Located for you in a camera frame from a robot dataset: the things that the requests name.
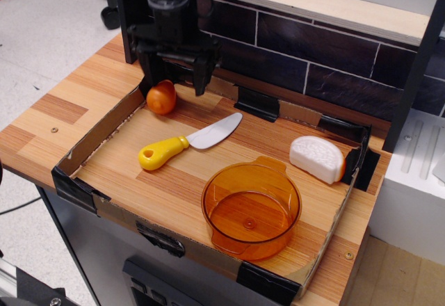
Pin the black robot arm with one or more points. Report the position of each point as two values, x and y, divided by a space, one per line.
176 70

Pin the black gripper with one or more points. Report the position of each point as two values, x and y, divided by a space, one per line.
175 34

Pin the cardboard fence with black tape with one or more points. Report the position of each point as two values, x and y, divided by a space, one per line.
134 221

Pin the dark vertical post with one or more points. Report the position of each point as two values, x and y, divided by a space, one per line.
131 12
415 76

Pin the dark right vertical post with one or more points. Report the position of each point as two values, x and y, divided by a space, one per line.
415 76

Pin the orange transparent plastic pot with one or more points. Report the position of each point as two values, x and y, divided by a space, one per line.
251 208

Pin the yellow handled toy knife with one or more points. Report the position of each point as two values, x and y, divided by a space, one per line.
155 155

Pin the dark brick backsplash panel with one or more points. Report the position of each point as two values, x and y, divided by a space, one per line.
358 71

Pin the white side unit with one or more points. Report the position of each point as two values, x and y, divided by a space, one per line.
409 211

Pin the dark left vertical post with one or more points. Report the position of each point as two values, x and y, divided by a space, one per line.
131 12

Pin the black chair caster wheel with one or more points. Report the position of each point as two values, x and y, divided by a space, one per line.
110 15

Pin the white toy cheese wedge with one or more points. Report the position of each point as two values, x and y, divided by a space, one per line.
318 157

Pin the orange toy carrot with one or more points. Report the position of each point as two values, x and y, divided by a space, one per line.
162 98

